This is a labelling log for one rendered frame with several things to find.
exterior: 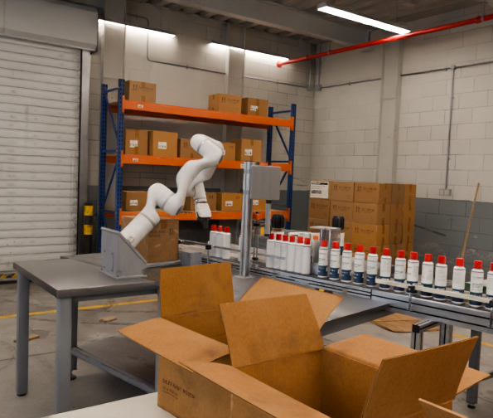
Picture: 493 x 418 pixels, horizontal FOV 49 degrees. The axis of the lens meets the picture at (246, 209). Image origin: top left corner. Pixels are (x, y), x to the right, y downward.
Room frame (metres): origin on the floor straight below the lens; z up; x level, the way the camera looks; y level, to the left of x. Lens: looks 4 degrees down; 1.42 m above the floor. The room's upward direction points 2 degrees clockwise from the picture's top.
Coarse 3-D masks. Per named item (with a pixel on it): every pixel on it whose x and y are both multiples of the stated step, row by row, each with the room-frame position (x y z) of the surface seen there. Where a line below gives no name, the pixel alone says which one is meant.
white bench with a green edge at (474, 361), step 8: (472, 336) 3.38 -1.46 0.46; (480, 336) 3.37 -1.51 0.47; (480, 344) 3.38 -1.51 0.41; (472, 352) 3.38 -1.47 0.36; (480, 352) 3.38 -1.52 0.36; (472, 360) 3.38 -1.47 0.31; (472, 368) 3.37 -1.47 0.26; (472, 392) 3.36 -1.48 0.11; (472, 400) 3.36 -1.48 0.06; (472, 408) 3.37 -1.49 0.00
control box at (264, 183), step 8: (256, 168) 3.07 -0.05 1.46; (264, 168) 3.08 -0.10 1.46; (272, 168) 3.09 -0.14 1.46; (280, 168) 3.10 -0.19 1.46; (256, 176) 3.07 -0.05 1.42; (264, 176) 3.08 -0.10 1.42; (272, 176) 3.09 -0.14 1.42; (280, 176) 3.11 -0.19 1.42; (256, 184) 3.07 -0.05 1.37; (264, 184) 3.08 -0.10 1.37; (272, 184) 3.09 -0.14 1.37; (256, 192) 3.07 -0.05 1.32; (264, 192) 3.08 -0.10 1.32; (272, 192) 3.09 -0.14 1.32
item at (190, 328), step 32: (160, 288) 1.46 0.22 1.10; (192, 288) 1.54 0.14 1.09; (224, 288) 1.61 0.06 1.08; (256, 288) 1.65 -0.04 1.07; (288, 288) 1.59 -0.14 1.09; (160, 320) 1.42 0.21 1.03; (192, 320) 1.52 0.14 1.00; (320, 320) 1.41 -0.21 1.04; (160, 352) 1.21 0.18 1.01; (192, 352) 1.19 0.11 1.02; (224, 352) 1.18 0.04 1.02; (160, 384) 1.44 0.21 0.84; (192, 384) 1.34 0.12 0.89; (192, 416) 1.33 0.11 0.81; (224, 416) 1.24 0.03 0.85
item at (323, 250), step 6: (324, 240) 2.94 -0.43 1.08; (324, 246) 2.92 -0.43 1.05; (324, 252) 2.91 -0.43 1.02; (324, 258) 2.91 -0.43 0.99; (318, 264) 2.93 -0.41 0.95; (324, 264) 2.91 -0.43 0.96; (318, 270) 2.93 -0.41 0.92; (324, 270) 2.91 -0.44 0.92; (318, 276) 2.92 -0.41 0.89; (324, 276) 2.91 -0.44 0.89
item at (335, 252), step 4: (336, 244) 2.87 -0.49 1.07; (332, 248) 2.88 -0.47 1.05; (336, 248) 2.87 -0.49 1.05; (332, 252) 2.87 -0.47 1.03; (336, 252) 2.86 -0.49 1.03; (340, 252) 2.87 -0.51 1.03; (332, 256) 2.86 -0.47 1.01; (336, 256) 2.86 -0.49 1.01; (332, 260) 2.86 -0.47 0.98; (336, 260) 2.86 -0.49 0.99; (332, 264) 2.86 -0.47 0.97; (336, 264) 2.86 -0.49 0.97; (332, 268) 2.86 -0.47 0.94; (336, 268) 2.86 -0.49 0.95; (332, 272) 2.86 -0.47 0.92; (336, 272) 2.86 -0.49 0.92; (332, 276) 2.86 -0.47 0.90; (336, 276) 2.86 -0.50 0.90
